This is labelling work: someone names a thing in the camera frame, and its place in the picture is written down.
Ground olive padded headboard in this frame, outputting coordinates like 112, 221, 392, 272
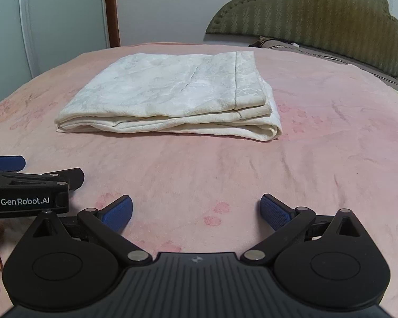
205, 0, 398, 85

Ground white textured pants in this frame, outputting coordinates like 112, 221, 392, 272
55, 50, 282, 142

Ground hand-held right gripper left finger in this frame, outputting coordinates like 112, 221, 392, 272
31, 195, 153, 266

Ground white wardrobe with flower stickers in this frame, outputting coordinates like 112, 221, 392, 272
0, 0, 110, 113

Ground pink floral blanket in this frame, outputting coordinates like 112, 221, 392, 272
0, 41, 398, 305

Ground brown wooden door frame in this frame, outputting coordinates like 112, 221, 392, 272
104, 0, 122, 47

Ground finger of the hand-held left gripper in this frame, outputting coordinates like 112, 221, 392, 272
42, 168, 85, 192
0, 155, 26, 173

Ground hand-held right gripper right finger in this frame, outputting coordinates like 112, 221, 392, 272
240, 194, 364, 266

